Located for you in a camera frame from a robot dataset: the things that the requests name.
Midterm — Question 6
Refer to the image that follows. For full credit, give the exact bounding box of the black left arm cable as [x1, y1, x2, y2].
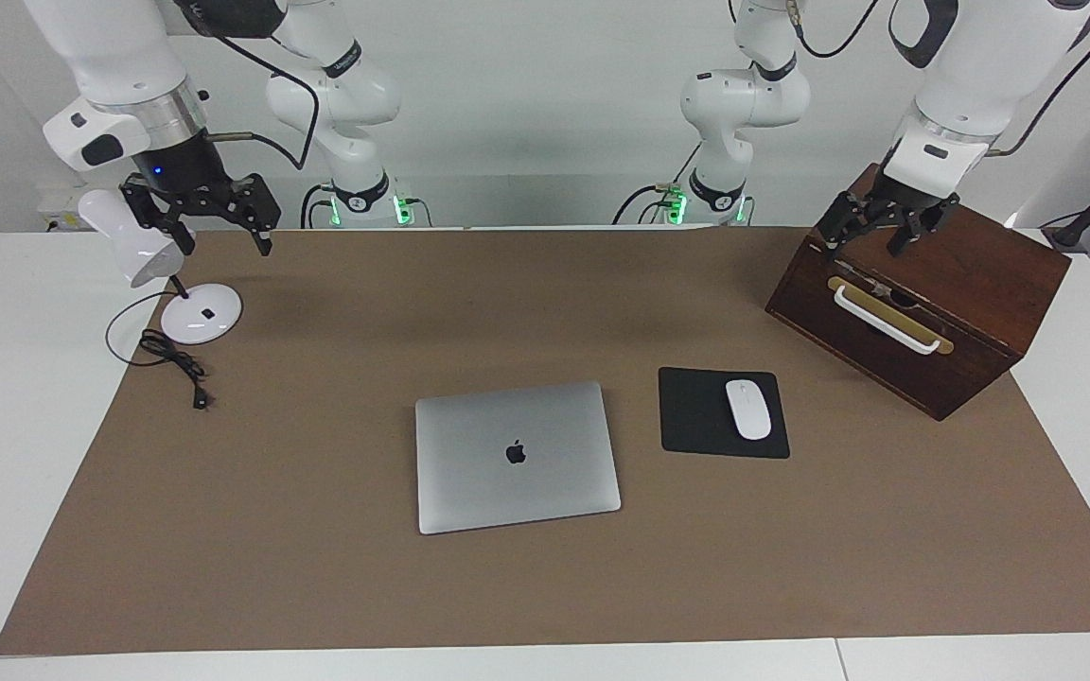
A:
[782, 0, 1090, 159]

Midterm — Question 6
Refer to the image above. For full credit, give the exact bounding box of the grey laptop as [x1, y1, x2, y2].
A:
[414, 380, 622, 536]

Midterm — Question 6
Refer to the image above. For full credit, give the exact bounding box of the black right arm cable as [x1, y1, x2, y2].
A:
[181, 0, 321, 173]

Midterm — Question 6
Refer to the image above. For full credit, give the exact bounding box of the white desk lamp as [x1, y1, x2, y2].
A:
[77, 187, 245, 346]

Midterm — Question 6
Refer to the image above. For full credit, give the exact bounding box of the dark wooden box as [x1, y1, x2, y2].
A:
[765, 163, 1073, 422]

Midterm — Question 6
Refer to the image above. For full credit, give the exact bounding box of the brown table mat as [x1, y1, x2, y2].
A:
[0, 227, 1090, 655]

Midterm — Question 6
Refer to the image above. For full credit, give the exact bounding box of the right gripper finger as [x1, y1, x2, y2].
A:
[118, 174, 197, 257]
[230, 172, 282, 257]

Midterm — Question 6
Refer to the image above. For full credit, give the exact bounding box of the white computer mouse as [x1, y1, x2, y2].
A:
[725, 378, 773, 442]

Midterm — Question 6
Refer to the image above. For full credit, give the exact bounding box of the white wall outlet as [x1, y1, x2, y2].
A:
[37, 184, 97, 233]

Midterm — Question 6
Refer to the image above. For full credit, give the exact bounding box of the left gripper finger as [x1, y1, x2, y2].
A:
[888, 193, 961, 255]
[815, 193, 873, 262]

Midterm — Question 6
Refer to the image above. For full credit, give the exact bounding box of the black lamp cable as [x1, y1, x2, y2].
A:
[105, 288, 215, 410]

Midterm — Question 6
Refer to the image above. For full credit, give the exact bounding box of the black base cable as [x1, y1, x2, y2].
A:
[299, 183, 336, 230]
[611, 142, 702, 226]

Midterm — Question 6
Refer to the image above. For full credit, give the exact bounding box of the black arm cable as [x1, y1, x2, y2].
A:
[181, 0, 321, 173]
[782, 0, 1090, 159]

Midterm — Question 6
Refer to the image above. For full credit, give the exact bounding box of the white box handle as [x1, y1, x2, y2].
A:
[834, 284, 941, 356]

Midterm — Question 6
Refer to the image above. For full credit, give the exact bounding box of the black mouse pad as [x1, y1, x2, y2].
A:
[658, 367, 791, 461]

